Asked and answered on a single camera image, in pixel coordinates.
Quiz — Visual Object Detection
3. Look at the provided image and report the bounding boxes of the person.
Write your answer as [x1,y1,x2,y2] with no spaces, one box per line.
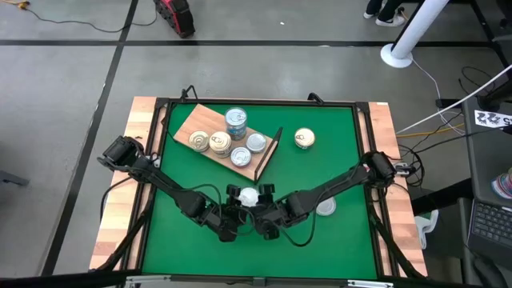
[362,0,407,28]

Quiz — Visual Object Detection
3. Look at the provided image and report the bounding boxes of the yellow plug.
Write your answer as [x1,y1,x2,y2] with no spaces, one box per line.
[0,0,31,10]

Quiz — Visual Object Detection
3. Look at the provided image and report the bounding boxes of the grey desk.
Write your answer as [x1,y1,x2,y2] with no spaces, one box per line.
[462,94,512,209]

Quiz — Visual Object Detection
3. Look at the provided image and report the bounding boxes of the white paper tag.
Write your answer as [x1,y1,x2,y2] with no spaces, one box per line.
[474,110,512,129]

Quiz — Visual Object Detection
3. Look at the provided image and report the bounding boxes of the red black machine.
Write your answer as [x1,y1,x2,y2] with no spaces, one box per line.
[153,0,197,40]

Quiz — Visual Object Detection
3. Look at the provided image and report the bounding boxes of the black power strip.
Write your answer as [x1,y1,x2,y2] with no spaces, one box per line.
[434,98,462,110]

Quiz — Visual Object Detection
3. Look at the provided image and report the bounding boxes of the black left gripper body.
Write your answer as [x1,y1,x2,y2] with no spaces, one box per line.
[207,202,251,244]

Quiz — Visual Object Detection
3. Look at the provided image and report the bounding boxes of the silver bracket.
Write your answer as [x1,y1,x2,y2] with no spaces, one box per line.
[346,278,395,288]
[124,274,161,288]

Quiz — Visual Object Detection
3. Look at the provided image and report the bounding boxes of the thick white cable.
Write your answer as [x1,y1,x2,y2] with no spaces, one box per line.
[395,63,512,135]

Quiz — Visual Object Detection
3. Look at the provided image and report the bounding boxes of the black clamp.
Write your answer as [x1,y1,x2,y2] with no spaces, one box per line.
[179,84,200,103]
[306,91,326,106]

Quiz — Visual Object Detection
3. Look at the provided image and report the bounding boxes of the colourful stacked discs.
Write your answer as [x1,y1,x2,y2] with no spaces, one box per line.
[490,166,512,200]

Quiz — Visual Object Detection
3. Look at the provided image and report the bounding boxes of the grey floor object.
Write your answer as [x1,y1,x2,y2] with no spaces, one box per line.
[0,170,31,188]

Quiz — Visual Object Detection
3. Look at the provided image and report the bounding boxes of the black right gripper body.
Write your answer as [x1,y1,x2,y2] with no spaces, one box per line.
[254,199,297,242]

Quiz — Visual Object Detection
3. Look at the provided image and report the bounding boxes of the black metal table frame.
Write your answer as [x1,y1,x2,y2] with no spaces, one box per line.
[119,95,401,287]

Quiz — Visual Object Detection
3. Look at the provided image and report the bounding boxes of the yellow floor cable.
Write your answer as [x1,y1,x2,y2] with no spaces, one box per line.
[395,123,467,139]

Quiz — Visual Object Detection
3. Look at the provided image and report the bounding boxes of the white bag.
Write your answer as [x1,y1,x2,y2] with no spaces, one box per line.
[414,209,440,250]

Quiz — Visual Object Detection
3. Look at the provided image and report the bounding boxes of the black floor cable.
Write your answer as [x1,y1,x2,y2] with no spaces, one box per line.
[23,2,159,34]

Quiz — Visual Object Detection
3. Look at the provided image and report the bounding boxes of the green table mat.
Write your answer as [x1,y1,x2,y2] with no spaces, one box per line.
[142,102,379,280]

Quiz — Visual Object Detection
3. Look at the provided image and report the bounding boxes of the black laptop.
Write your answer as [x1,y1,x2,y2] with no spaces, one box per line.
[466,198,512,259]

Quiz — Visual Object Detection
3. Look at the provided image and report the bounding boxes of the red albacore tuna can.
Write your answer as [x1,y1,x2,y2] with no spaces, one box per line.
[230,146,253,169]

